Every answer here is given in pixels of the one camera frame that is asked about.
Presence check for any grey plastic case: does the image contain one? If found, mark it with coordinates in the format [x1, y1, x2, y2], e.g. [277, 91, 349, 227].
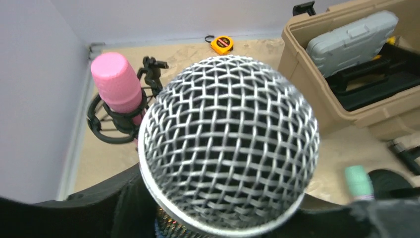
[306, 10, 399, 78]

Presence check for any black tray in case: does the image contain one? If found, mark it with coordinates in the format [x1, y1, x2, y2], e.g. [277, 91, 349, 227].
[326, 43, 420, 112]

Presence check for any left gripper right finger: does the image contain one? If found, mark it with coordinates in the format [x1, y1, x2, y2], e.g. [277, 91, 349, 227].
[267, 169, 420, 238]

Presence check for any black tripod shock mount stand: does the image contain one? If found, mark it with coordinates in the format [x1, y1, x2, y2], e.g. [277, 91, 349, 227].
[87, 52, 169, 144]

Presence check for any tan plastic tool case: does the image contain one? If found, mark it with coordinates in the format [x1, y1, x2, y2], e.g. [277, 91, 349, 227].
[278, 0, 420, 140]

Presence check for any glitter silver microphone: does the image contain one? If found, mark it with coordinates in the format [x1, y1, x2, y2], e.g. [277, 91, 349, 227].
[138, 55, 320, 238]

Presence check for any teal microphone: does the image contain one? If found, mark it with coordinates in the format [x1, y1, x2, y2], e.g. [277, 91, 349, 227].
[344, 165, 375, 200]

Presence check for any yellow tape measure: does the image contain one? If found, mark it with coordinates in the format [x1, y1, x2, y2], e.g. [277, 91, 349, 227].
[205, 35, 234, 56]

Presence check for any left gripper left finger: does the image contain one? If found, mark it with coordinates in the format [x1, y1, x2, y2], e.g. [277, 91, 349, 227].
[0, 165, 157, 238]

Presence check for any pink microphone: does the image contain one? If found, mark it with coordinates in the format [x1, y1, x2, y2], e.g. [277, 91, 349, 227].
[91, 52, 143, 114]

